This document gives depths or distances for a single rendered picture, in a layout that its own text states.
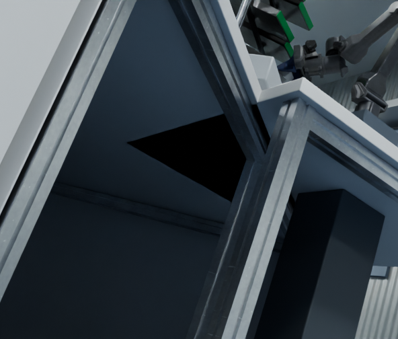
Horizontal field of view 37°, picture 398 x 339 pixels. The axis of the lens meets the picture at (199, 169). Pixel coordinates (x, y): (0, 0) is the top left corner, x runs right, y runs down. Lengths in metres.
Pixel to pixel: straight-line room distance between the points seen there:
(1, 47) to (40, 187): 0.15
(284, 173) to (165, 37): 0.32
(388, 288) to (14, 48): 3.49
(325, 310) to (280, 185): 0.44
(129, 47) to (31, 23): 0.57
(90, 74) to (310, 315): 0.87
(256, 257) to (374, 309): 2.94
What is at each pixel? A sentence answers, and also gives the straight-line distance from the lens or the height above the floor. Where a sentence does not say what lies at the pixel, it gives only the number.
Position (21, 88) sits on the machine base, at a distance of 0.61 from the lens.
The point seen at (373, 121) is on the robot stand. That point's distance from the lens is 1.58.
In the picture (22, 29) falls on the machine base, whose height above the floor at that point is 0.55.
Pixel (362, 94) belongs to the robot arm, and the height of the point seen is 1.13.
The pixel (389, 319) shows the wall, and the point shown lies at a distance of 3.84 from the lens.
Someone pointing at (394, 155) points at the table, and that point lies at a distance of 1.25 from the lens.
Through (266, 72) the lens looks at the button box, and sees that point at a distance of 1.25.
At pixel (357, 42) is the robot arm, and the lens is 1.87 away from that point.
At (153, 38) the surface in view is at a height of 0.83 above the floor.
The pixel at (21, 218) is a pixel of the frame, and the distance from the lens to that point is 0.63.
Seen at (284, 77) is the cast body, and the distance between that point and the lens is 1.92.
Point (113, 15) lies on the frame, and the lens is 0.70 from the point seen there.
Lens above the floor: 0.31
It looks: 19 degrees up
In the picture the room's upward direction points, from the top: 20 degrees clockwise
